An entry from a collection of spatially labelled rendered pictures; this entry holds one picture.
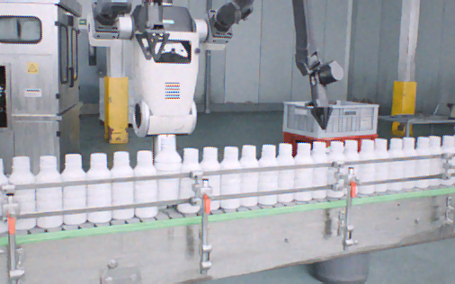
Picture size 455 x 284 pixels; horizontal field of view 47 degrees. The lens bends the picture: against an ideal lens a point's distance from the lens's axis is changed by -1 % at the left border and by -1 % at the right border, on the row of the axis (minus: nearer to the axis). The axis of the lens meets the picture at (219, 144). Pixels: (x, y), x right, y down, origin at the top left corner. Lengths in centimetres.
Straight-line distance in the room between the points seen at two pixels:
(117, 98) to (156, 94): 709
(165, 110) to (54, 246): 83
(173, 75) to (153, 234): 77
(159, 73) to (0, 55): 322
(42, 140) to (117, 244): 372
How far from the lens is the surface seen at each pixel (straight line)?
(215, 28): 209
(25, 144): 503
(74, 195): 130
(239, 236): 145
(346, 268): 352
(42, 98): 495
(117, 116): 905
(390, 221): 177
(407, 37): 1152
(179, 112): 197
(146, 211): 135
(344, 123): 391
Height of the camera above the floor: 139
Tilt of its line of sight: 9 degrees down
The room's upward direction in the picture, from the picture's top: 2 degrees clockwise
